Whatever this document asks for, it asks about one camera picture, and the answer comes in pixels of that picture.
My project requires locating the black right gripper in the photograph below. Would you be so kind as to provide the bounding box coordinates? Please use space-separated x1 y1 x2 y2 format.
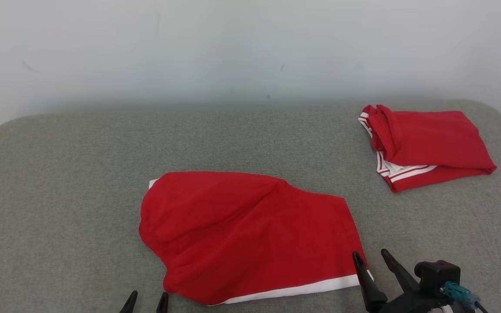
352 248 466 313

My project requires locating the red shorts white hem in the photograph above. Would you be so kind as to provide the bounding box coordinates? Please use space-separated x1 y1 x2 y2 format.
139 171 374 306

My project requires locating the red basketball jersey striped trim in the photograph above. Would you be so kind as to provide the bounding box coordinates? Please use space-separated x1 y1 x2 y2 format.
358 104 497 193

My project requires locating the teal cable connector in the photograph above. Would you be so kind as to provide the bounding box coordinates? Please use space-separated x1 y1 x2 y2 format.
440 281 481 310

